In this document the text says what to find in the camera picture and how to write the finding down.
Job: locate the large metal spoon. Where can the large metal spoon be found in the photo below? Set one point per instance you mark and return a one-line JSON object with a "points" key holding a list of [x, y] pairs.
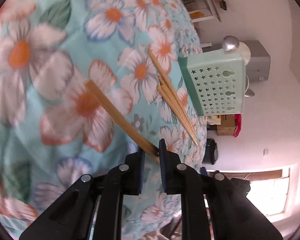
{"points": [[230, 42]]}

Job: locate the small metal spoon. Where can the small metal spoon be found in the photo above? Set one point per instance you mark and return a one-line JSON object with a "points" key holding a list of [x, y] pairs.
{"points": [[250, 93]]}

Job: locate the white plastic ladle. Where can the white plastic ladle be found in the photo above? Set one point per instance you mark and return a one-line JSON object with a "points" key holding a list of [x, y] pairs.
{"points": [[245, 52]]}

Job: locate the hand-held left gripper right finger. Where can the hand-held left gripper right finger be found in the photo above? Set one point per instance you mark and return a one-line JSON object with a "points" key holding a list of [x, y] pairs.
{"points": [[163, 165]]}

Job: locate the floral blue blanket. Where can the floral blue blanket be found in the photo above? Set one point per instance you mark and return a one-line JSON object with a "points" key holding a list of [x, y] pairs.
{"points": [[52, 55]]}

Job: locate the single wooden chopstick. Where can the single wooden chopstick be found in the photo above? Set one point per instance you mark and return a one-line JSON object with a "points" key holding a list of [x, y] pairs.
{"points": [[110, 110]]}

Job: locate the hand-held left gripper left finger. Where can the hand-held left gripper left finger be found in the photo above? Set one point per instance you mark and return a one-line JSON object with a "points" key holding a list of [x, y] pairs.
{"points": [[140, 170]]}

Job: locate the grey refrigerator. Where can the grey refrigerator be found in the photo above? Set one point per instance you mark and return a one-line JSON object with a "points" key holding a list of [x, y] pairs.
{"points": [[260, 60]]}

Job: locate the bundle of wooden chopsticks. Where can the bundle of wooden chopsticks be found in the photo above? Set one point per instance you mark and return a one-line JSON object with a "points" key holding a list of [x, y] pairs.
{"points": [[175, 100]]}

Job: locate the green plastic utensil holder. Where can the green plastic utensil holder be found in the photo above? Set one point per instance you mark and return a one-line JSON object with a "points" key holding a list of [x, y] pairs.
{"points": [[215, 85]]}

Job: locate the cardboard box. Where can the cardboard box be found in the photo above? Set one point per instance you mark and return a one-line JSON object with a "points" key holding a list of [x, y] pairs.
{"points": [[226, 126]]}

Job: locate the long white table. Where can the long white table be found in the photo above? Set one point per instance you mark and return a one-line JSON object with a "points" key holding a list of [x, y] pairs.
{"points": [[210, 0]]}

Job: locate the red plastic bag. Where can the red plastic bag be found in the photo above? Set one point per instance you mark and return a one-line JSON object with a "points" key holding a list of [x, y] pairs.
{"points": [[237, 125]]}

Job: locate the black trash bin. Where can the black trash bin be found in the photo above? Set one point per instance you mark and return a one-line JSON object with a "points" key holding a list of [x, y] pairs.
{"points": [[211, 152]]}

